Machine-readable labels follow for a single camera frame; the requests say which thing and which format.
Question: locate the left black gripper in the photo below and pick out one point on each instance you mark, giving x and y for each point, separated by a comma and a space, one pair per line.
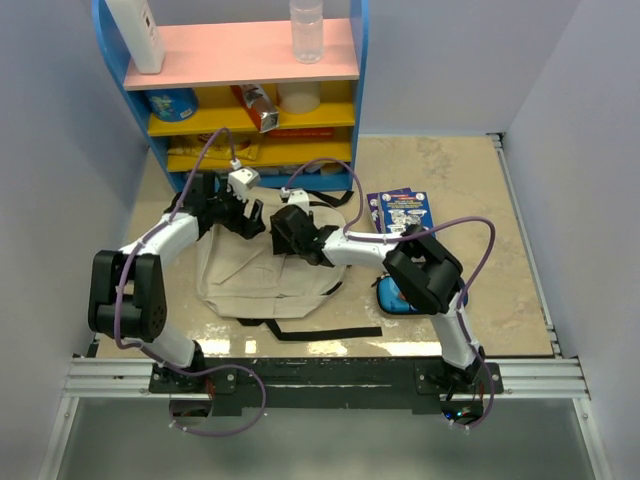
245, 227

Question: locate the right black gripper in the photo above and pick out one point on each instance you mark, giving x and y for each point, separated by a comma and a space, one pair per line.
281, 244

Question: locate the beige canvas backpack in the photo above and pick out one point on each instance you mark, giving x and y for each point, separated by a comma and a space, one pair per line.
244, 280

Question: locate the blue dinosaur pencil case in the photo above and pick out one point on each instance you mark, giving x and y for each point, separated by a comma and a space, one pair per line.
395, 297

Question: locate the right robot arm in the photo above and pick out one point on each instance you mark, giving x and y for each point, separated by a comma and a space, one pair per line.
425, 272

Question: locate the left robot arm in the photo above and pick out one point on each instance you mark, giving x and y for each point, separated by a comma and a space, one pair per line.
127, 300

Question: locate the yellow chips bag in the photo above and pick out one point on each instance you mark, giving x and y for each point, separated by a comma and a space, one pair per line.
245, 146

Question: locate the purple book underneath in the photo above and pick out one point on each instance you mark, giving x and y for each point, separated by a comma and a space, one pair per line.
373, 203

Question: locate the blue comic book top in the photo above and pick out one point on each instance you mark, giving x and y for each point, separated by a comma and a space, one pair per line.
402, 209

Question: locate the red silver snack packet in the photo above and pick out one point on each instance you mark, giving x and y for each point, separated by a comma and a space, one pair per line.
258, 105

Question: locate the blue shelf unit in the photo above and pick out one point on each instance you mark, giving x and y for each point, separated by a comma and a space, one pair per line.
211, 58

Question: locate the white cylindrical container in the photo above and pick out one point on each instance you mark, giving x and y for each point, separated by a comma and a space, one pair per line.
299, 97

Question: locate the blue snack cup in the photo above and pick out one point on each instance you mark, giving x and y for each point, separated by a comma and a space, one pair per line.
172, 105

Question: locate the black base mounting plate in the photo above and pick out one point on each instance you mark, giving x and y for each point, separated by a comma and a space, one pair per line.
379, 383

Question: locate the clear plastic bottle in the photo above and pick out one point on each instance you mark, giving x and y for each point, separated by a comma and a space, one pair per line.
306, 19

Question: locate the white rectangular bottle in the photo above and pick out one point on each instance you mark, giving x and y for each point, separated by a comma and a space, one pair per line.
140, 33

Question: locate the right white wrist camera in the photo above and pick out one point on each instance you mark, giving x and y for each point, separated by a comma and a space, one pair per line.
294, 201

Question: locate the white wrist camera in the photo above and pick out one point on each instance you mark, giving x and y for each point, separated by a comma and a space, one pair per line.
241, 180
294, 201

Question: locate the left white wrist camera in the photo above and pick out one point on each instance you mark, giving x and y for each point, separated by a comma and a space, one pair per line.
241, 180

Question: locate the aluminium frame rail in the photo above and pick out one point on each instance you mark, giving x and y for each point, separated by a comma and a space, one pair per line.
520, 378

